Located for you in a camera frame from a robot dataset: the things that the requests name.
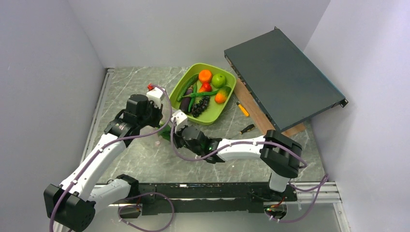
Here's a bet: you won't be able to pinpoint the white green toy leek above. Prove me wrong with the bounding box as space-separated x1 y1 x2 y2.
158 124 171 142

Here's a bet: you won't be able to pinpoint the clear zip top bag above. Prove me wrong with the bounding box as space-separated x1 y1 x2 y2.
153 121 169 146

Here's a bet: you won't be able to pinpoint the green plastic tray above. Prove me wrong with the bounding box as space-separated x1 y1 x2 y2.
170 63 236 125

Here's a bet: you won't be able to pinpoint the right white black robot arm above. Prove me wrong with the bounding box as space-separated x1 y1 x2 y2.
170 125 308 201

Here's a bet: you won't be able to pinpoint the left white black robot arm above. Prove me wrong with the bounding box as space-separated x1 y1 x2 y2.
44 90 165 232

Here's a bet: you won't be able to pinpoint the black toy grapes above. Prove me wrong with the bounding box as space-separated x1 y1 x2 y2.
191 96 210 118

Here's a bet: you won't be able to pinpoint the purple toy eggplant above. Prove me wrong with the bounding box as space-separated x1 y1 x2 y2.
179 86 193 114

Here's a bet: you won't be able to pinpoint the yellow green toy mango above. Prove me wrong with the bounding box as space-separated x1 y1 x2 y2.
214 86 232 104

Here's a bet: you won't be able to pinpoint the red toy pepper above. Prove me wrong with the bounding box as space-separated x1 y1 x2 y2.
198 82 212 93

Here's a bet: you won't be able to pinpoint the green toy cucumber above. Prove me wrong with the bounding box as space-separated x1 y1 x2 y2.
177 74 199 102

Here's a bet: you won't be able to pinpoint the green toy apple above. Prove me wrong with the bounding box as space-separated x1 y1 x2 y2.
211 73 226 88

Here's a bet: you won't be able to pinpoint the orange toy fruit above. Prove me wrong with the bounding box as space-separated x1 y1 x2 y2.
198 70 213 83

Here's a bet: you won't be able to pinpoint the brown wooden board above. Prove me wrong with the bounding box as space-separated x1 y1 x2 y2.
234 78 307 138

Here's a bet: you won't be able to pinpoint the dark rack server chassis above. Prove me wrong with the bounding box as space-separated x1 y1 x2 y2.
224 28 348 132

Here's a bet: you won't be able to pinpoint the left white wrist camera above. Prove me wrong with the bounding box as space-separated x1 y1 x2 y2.
146 84 165 108

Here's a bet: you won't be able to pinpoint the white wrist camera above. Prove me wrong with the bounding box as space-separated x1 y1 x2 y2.
171 110 188 133
146 84 165 108

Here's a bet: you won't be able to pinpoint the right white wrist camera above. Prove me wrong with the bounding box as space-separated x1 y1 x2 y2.
171 110 188 133

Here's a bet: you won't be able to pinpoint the black handled screwdriver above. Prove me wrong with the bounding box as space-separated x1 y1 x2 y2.
228 124 255 140

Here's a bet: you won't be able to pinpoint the yellow handled screwdriver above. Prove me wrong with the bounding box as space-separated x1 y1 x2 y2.
236 102 249 117

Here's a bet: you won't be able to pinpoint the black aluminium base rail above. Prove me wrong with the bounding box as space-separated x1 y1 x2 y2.
93 182 342 221

